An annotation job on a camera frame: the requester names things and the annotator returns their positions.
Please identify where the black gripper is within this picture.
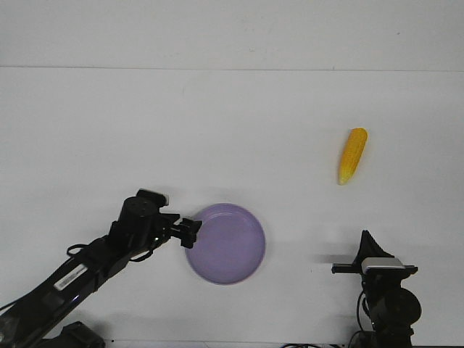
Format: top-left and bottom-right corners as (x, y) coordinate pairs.
(331, 230), (418, 286)
(108, 195), (202, 254)

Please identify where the purple round plate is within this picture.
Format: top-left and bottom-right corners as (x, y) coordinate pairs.
(186, 203), (267, 286)

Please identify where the yellow corn cob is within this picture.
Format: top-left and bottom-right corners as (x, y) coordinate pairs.
(338, 128), (368, 186)

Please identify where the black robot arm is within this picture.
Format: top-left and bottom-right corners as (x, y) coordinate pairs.
(331, 230), (422, 347)
(1, 189), (202, 347)

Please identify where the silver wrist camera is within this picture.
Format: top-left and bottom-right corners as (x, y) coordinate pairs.
(361, 257), (405, 274)
(136, 188), (169, 208)

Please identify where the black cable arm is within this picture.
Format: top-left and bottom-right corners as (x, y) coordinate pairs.
(356, 289), (367, 333)

